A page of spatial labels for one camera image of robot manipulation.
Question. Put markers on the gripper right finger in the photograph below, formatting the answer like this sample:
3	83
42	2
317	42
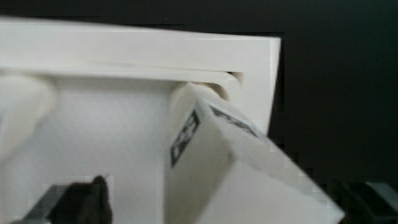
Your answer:
367	200

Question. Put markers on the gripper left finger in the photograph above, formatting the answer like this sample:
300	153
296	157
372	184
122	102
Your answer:
74	204

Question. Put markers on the white desk top tray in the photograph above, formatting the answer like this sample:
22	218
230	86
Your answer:
99	138

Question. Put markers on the white leg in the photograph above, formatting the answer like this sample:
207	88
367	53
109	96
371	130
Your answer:
236	183
28	102

